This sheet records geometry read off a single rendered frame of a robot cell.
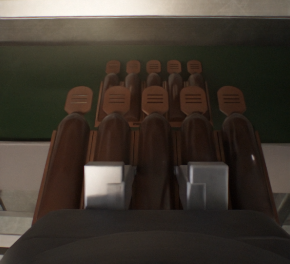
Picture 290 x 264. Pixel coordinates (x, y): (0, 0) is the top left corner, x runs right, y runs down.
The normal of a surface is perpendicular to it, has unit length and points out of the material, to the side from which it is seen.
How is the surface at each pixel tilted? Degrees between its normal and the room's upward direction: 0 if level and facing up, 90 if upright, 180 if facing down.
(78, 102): 3
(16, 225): 0
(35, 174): 90
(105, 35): 90
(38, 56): 3
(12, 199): 90
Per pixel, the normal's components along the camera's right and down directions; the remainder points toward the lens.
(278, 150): -0.02, 0.73
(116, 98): -0.02, -0.69
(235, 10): -0.03, 0.20
